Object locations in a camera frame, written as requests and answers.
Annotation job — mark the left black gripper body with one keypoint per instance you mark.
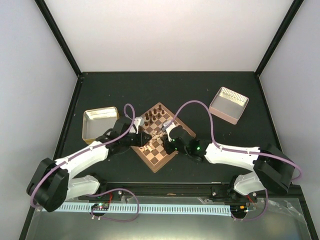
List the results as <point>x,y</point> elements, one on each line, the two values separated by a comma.
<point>136,142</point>

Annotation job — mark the left circuit board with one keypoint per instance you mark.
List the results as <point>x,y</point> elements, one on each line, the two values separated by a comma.
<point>100,207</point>

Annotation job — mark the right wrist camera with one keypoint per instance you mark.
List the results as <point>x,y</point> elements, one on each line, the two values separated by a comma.
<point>167,124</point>

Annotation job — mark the wooden chess board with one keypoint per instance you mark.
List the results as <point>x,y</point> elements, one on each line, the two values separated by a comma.
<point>153,153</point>

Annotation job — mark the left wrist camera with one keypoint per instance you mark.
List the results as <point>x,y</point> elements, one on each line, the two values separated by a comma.
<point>138,122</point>

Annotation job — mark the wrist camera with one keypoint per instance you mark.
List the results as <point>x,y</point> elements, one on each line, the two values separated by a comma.
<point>138,122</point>
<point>167,124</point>

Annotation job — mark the light blue slotted cable duct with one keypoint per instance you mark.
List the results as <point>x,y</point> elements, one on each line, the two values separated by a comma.
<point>133,208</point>

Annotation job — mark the black frame post left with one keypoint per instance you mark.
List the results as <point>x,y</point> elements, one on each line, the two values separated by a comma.
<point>46,13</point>

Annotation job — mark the silver metal tray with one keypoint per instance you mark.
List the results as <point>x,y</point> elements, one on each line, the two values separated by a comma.
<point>98,121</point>

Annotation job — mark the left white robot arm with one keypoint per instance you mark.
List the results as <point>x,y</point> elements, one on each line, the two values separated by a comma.
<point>56,181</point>

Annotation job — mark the black frame post right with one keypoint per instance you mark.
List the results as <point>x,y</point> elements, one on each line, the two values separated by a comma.
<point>283,27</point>

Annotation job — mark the black mounting rail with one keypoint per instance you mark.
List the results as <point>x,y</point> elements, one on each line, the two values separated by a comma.
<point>218,192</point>

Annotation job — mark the black frame post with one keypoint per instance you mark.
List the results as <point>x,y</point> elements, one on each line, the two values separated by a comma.
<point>46,13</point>
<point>283,27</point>

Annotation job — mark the circuit board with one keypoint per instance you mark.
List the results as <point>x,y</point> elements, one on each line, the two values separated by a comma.
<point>100,207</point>
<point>242,208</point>

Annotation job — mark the pink patterned metal tin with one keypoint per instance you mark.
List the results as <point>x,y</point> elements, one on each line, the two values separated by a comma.
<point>228,105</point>

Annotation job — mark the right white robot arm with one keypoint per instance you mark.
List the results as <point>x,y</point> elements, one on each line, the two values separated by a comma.
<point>269,169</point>

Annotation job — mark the right circuit board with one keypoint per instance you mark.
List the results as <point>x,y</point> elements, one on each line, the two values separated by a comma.
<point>242,208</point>

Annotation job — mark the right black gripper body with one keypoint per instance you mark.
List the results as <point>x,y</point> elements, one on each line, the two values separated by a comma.
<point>169,150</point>

